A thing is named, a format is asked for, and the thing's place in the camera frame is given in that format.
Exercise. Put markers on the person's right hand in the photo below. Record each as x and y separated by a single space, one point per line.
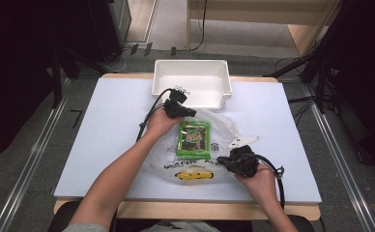
263 183

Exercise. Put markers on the black metal stand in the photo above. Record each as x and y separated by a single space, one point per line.
58 80

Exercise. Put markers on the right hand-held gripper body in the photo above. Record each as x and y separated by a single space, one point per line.
244 161

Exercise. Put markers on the metal floor rail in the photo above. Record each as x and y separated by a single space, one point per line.
343 167
31 161

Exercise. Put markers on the white plastic bin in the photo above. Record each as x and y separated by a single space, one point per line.
201 87

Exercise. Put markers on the green snack packet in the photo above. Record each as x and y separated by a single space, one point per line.
193 140

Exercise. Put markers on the wooden table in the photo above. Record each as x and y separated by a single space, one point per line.
188 211

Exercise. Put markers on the person's left hand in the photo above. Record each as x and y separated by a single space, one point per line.
159 124

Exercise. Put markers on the person's grey shirt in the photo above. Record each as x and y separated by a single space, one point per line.
179 226

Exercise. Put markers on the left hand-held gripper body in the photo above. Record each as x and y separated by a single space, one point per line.
176 106

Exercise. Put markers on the black floor plug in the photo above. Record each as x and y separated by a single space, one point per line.
173 51
148 49
134 49

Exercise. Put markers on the black tripod stand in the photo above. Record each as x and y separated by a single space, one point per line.
317 64

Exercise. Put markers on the white smiley plastic bag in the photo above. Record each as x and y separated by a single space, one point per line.
221 129

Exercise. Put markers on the white board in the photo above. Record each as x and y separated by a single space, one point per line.
111 129

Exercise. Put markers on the light wooden shelf unit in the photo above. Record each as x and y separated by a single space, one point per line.
240 19

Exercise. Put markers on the dark cabinet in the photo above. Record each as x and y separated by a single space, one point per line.
119 19

